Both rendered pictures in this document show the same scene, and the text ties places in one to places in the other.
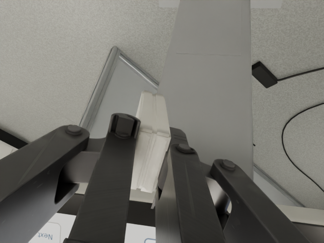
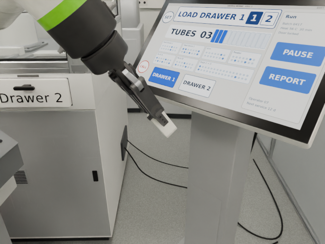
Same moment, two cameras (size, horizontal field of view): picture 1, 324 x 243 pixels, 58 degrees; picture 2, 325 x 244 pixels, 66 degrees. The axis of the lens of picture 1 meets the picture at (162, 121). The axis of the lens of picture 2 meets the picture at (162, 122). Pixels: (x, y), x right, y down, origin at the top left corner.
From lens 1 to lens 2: 0.44 m
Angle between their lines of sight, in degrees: 47
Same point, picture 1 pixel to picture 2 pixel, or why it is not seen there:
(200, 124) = (210, 150)
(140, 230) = (209, 100)
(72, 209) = (233, 112)
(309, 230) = (160, 94)
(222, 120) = (200, 148)
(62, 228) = (240, 105)
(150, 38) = not seen: outside the picture
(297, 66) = not seen: hidden behind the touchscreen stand
